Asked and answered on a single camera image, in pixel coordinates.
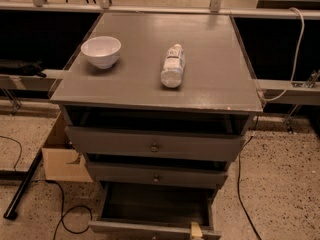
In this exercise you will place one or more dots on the black bag on rail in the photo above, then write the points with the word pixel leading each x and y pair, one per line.
pixel 21 68

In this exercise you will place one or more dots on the clear plastic water bottle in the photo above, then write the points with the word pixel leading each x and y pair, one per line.
pixel 173 67

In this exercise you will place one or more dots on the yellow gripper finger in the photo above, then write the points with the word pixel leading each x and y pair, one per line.
pixel 195 231

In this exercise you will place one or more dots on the grey top drawer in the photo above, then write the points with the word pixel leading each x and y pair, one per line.
pixel 171 145

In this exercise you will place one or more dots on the grey middle drawer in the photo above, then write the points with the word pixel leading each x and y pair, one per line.
pixel 156 175

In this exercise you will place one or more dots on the grey drawer cabinet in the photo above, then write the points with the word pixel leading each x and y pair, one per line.
pixel 217 95

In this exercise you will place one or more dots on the white bowl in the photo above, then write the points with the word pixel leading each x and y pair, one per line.
pixel 102 52

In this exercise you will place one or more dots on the cardboard box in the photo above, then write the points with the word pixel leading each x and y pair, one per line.
pixel 61 161

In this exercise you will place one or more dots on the black metal bar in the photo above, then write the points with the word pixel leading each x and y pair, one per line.
pixel 25 178

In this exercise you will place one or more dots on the grey drawer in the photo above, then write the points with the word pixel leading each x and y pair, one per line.
pixel 156 175
pixel 148 212
pixel 171 145

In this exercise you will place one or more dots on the grey bottom drawer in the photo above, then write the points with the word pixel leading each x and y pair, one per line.
pixel 148 212

